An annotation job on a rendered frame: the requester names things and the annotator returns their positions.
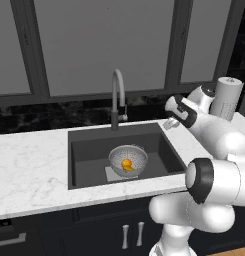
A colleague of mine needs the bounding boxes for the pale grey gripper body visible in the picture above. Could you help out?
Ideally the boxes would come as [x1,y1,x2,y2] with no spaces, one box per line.
[162,117,181,131]

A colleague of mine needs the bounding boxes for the silver perforated colander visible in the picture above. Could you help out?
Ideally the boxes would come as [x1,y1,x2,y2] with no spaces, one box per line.
[108,143,150,178]

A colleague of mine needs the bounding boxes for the grey curved sink faucet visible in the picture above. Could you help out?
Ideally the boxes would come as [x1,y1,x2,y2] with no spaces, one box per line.
[110,68,129,132]

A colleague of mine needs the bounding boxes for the dark grey sink basin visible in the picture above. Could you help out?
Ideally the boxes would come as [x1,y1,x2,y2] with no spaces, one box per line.
[67,122,188,191]

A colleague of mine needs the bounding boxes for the orange fruit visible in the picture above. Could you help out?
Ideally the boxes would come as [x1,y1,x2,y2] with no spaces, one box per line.
[120,158,134,170]

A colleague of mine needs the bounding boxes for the white paper towel roll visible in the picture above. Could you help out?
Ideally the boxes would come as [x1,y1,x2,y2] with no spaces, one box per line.
[209,76,245,122]

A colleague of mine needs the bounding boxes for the dark framed window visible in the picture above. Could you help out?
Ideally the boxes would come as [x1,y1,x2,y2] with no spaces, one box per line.
[0,0,245,108]

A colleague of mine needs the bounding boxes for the dark false drawer front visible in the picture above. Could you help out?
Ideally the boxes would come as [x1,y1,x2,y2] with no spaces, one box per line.
[73,199,156,224]

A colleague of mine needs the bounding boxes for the dark cupboard door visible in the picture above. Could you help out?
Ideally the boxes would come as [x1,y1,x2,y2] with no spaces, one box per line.
[58,217,134,256]
[132,213,163,256]

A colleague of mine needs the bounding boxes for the dark cupboard run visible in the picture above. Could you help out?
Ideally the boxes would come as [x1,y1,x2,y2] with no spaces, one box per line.
[189,205,245,255]

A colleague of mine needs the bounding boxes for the black oven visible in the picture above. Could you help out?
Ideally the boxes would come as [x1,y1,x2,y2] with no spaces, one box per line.
[0,218,45,256]

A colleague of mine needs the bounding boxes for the silver cupboard door handle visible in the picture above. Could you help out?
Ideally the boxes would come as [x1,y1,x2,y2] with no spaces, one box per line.
[136,221,146,248]
[121,224,130,250]

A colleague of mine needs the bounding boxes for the silver oven handle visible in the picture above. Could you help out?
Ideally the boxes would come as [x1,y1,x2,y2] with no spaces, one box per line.
[0,232,28,249]

